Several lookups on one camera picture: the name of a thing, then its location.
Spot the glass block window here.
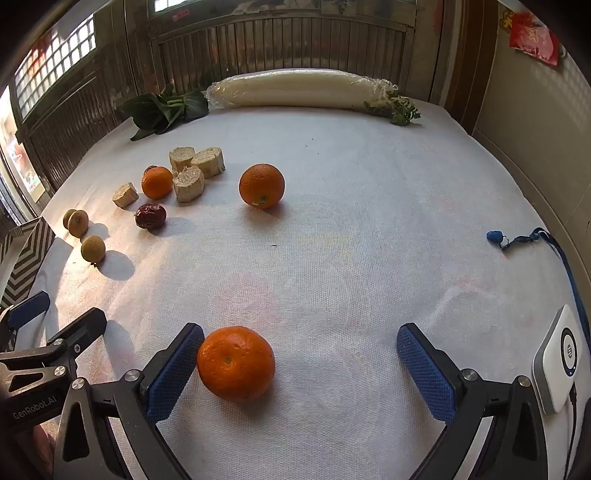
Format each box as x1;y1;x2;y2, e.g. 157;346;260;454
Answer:
13;14;98;118

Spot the medium orange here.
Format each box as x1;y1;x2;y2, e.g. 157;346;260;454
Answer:
197;326;276;403

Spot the white grey electronic device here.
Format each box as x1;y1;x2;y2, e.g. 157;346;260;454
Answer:
532;304;591;415

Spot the black cable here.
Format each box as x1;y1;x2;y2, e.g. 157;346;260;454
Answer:
566;385;581;467

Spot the white tablecloth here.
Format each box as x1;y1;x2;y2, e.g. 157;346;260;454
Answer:
28;99;591;480

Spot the red wall decoration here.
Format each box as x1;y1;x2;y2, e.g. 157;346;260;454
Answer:
508;10;563;66

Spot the blue lanyard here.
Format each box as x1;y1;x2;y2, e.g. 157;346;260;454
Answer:
486;227;591;361

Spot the large orange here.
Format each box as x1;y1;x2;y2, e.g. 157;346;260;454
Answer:
239;163;285;209

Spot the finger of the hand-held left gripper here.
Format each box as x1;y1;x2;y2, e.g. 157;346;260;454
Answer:
0;291;51;344
0;307;108;382

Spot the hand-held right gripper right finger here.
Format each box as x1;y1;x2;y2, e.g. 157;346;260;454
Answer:
396;322;561;480

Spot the plastic-wrapped white radish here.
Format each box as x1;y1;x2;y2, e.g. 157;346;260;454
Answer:
206;68;422;126

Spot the black white chevron box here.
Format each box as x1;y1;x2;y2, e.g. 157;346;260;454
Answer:
0;217;56;310

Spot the metal slatted gate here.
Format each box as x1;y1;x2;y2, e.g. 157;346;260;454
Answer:
148;14;416;100

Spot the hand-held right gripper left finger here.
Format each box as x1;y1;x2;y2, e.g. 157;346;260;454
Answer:
54;322;205;480

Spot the green bok choy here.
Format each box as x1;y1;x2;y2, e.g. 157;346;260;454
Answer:
121;84;209;141

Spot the small orange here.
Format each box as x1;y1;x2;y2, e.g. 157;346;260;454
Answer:
141;166;173;200

